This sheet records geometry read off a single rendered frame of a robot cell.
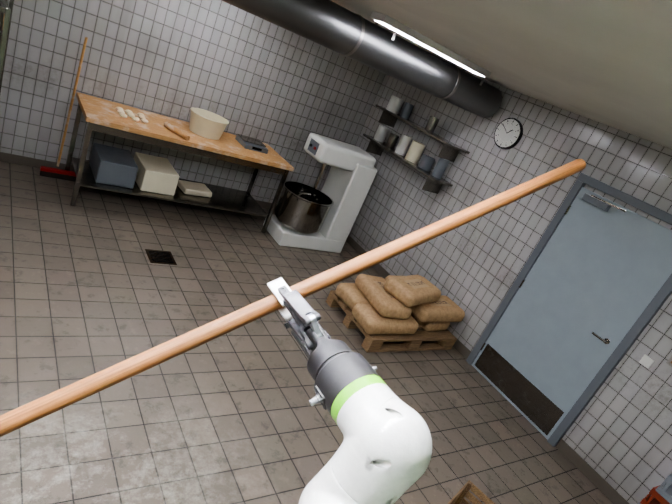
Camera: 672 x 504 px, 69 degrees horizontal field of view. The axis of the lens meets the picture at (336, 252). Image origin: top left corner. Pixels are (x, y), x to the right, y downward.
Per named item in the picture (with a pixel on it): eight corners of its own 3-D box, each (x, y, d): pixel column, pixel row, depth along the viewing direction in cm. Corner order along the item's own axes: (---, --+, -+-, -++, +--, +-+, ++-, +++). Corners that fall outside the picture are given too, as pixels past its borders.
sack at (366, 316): (366, 337, 443) (372, 323, 437) (347, 313, 470) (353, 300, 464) (416, 336, 478) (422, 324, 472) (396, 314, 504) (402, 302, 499)
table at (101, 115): (67, 206, 465) (86, 116, 433) (60, 173, 522) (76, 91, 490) (268, 235, 600) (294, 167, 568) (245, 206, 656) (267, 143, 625)
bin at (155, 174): (140, 190, 507) (145, 169, 498) (129, 171, 541) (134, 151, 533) (174, 196, 529) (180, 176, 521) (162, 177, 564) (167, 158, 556)
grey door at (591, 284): (550, 447, 427) (711, 233, 352) (463, 360, 508) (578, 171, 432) (555, 446, 433) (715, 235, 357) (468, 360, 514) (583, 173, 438)
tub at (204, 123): (191, 135, 516) (196, 116, 508) (180, 122, 546) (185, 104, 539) (228, 145, 542) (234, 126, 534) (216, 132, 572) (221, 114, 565)
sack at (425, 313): (420, 324, 475) (427, 312, 470) (399, 303, 502) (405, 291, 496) (462, 324, 511) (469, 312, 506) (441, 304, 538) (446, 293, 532)
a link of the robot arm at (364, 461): (462, 447, 65) (418, 443, 58) (407, 514, 67) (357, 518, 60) (400, 376, 75) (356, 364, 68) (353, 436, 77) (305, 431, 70)
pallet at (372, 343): (366, 352, 447) (373, 339, 442) (325, 301, 503) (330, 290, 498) (450, 349, 520) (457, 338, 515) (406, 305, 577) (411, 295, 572)
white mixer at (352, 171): (278, 248, 576) (320, 144, 529) (257, 222, 622) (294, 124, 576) (344, 256, 637) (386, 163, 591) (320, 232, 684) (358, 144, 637)
